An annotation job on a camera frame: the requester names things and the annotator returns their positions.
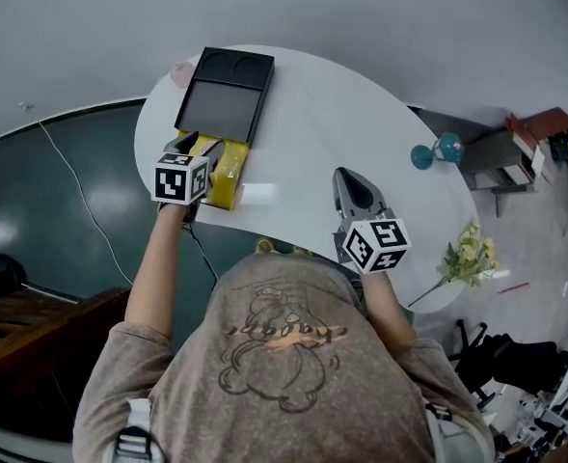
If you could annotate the person's grey printed shirt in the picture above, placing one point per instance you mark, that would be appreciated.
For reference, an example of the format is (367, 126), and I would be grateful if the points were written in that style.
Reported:
(283, 384)

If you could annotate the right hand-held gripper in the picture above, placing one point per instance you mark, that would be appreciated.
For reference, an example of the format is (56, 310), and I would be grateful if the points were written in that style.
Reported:
(385, 244)

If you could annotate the brown cardboard box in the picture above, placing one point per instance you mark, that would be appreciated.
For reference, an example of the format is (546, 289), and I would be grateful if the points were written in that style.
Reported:
(549, 126)

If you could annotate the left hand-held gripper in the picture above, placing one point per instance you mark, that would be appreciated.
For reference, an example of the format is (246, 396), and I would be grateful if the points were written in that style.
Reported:
(172, 181)

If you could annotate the person's right forearm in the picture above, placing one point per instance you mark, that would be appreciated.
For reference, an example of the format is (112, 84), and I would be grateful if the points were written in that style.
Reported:
(385, 307)

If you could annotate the black office chair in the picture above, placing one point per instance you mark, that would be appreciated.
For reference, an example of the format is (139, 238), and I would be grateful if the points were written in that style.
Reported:
(515, 364)

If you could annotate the white shelf unit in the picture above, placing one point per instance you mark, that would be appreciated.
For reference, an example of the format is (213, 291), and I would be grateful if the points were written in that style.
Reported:
(563, 403)

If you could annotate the dark wooden furniture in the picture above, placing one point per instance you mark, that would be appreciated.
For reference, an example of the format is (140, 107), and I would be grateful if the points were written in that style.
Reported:
(37, 355)

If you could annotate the white curved table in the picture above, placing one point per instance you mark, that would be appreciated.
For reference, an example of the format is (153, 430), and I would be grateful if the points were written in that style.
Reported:
(322, 128)

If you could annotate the black box with yellow drawer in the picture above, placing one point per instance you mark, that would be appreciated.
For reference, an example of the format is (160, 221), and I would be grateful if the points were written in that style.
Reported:
(225, 104)

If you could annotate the grey open cabinet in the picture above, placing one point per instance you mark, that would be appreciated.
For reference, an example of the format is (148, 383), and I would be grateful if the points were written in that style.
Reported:
(498, 162)

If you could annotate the person's left forearm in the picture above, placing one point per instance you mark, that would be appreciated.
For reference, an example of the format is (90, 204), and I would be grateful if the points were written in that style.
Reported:
(155, 278)

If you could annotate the yellow flower bouquet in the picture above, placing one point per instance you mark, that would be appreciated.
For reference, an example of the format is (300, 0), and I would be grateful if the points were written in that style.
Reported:
(471, 253)

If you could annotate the person's left tan shoe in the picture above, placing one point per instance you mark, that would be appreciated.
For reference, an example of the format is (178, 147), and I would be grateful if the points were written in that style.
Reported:
(264, 246)

